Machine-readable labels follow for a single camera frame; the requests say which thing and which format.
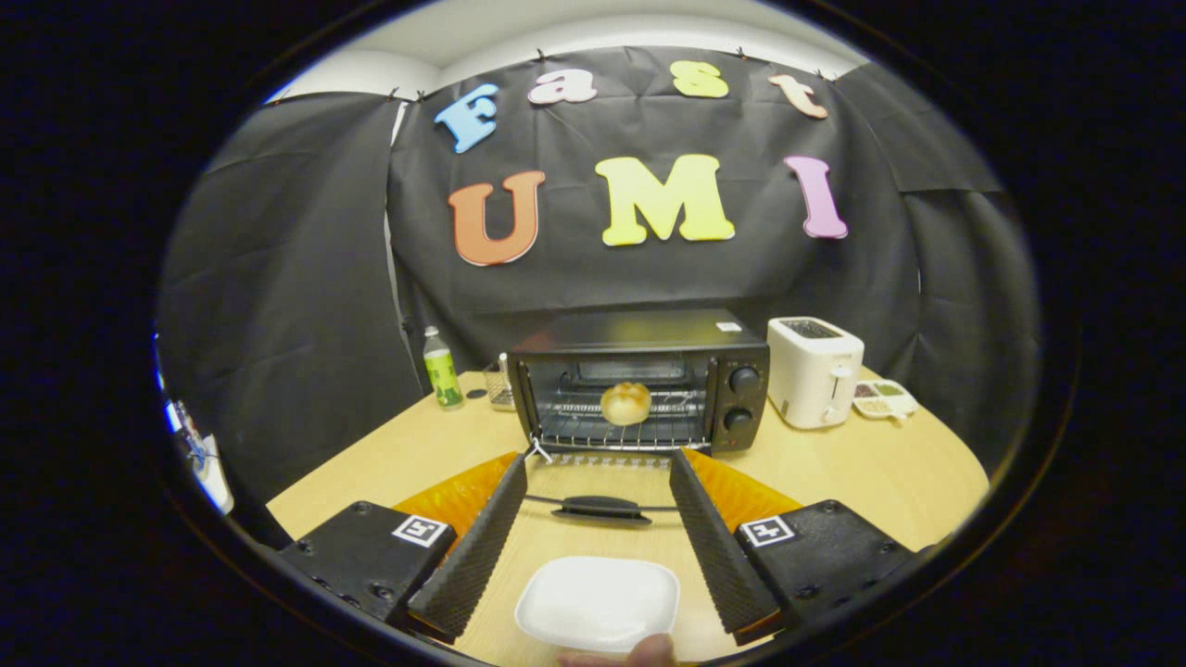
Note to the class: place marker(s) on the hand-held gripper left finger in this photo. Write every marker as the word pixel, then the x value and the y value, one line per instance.
pixel 477 556

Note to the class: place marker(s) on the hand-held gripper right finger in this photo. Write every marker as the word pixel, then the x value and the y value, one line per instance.
pixel 723 556

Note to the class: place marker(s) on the golden bread bun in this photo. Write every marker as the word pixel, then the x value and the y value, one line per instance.
pixel 625 404

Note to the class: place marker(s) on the black toaster oven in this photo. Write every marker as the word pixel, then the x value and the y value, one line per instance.
pixel 649 329

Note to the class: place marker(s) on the white pop-up toaster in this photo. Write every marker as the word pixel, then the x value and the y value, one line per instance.
pixel 811 384

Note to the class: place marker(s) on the white square plate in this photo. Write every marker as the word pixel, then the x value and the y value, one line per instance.
pixel 593 602

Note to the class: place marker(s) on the green label plastic bottle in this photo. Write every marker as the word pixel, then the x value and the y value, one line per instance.
pixel 443 375

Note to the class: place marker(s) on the white divided snack dish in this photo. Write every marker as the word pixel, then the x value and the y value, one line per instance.
pixel 885 398

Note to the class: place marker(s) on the white and blue clutter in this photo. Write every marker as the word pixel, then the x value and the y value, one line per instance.
pixel 213 482

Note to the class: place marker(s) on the black backdrop cloth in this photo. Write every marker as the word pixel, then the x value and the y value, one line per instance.
pixel 574 278

